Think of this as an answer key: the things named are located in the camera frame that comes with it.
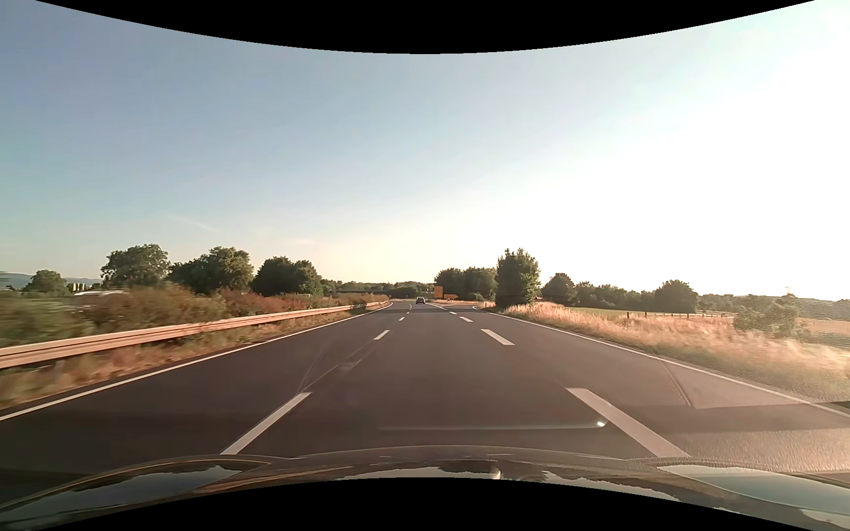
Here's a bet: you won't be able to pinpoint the tall green tree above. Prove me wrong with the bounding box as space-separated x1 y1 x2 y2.
495 248 542 309

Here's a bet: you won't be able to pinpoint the dark asphalt road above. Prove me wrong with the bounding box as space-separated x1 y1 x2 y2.
0 299 850 519

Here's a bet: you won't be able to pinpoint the row of trees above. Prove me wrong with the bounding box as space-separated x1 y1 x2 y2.
23 244 433 299
434 267 700 314

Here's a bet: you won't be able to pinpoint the car's own bonnet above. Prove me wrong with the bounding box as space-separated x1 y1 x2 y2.
0 444 850 531

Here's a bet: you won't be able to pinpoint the road markings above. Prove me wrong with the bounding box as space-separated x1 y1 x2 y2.
0 300 850 457

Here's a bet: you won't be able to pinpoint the wooden fence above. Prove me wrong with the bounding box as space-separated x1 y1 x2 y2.
624 310 734 320

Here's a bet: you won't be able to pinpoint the dry grass verge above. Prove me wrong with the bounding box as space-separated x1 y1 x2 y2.
486 301 850 423

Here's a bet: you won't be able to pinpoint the row of bushes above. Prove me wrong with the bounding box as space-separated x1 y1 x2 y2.
0 286 391 355

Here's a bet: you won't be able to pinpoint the green bush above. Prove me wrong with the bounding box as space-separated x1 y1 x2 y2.
732 294 810 339

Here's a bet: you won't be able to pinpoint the dry grass median strip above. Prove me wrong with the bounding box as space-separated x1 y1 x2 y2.
0 304 389 424

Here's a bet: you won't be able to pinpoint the metal guard rail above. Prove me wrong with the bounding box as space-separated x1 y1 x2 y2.
0 300 393 379

